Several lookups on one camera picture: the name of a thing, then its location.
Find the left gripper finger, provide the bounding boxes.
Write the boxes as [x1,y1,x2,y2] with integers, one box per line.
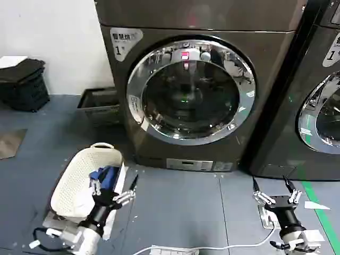
[112,174,139,208]
[91,174,104,197]

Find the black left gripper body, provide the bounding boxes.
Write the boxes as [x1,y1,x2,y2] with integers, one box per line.
[84,190,121,236]

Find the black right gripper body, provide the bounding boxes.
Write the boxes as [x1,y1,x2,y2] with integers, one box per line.
[265,195,307,236]

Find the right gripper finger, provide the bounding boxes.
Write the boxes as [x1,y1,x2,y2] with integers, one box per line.
[251,175,276,206]
[283,174,303,206]

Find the dark blue garment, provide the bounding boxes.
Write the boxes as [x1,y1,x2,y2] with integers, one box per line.
[88,165,121,192]

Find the silver floor socket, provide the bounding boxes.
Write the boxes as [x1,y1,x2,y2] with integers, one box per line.
[258,203,280,230]

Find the white garment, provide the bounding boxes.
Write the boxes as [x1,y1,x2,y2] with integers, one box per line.
[75,164,129,239]

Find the white paper scrap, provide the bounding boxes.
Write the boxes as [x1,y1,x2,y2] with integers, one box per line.
[303,200,332,211]

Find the white perforated laundry basket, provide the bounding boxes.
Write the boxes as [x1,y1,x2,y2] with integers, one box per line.
[49,142,125,217]

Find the green floor tape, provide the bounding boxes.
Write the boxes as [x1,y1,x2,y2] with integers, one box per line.
[301,180,340,255]

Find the grey dryer partly seen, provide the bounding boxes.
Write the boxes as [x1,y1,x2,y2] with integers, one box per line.
[249,0,340,183]

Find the white power strip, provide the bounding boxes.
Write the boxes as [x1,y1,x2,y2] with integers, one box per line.
[150,245,200,255]

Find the dark empty storage basket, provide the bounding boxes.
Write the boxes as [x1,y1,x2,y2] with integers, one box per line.
[76,88,121,126]

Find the round glass dryer door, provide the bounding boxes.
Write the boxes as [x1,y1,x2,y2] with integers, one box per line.
[297,71,340,155]
[126,34,258,140]

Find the grey dryer with full door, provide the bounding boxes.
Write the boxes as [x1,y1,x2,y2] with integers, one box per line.
[93,0,330,173]

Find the black stacked crates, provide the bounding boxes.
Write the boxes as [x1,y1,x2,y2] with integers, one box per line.
[0,58,51,113]

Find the white sheet on crates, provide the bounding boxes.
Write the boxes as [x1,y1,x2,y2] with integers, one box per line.
[0,55,29,69]

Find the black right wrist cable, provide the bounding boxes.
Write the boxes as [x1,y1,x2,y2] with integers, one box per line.
[269,240,321,253]

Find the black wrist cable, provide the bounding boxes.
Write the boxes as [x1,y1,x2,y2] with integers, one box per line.
[32,227,74,252]
[269,240,321,253]

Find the white power cable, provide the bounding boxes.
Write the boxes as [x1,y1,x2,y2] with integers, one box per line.
[132,225,277,255]

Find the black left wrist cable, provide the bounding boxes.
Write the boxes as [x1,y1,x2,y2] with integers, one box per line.
[32,227,74,252]

